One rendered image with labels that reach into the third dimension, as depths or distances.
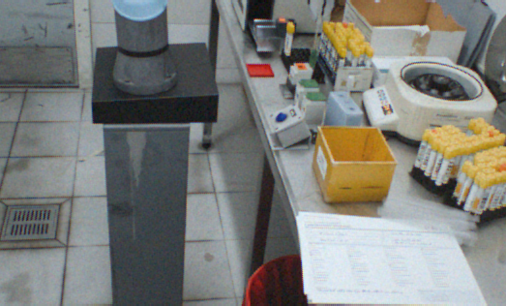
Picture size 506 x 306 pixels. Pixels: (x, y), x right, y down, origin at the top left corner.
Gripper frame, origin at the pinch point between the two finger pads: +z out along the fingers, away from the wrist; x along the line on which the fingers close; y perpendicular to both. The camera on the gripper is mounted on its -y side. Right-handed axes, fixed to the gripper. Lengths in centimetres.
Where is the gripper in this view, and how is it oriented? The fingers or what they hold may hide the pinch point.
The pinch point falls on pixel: (318, 18)
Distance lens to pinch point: 159.2
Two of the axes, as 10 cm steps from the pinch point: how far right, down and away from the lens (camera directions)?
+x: -9.8, 0.3, -2.0
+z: -0.9, 8.2, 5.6
